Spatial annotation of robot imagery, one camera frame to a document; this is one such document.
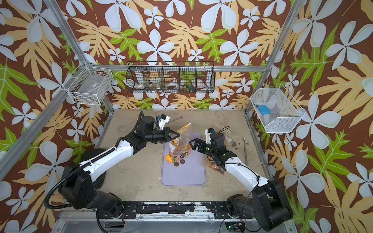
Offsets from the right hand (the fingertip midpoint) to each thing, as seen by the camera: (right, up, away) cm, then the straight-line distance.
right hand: (194, 143), depth 84 cm
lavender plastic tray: (-1, -18, +3) cm, 18 cm away
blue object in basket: (+41, +20, 0) cm, 46 cm away
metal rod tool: (+37, 0, +18) cm, 41 cm away
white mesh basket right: (+49, +19, -1) cm, 53 cm away
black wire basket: (-15, +44, +12) cm, 48 cm away
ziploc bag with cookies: (-8, -1, -4) cm, 9 cm away
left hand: (-7, +6, -9) cm, 13 cm away
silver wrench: (-8, +17, +31) cm, 36 cm away
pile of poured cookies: (-10, -12, +7) cm, 17 cm away
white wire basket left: (-63, +34, +1) cm, 71 cm away
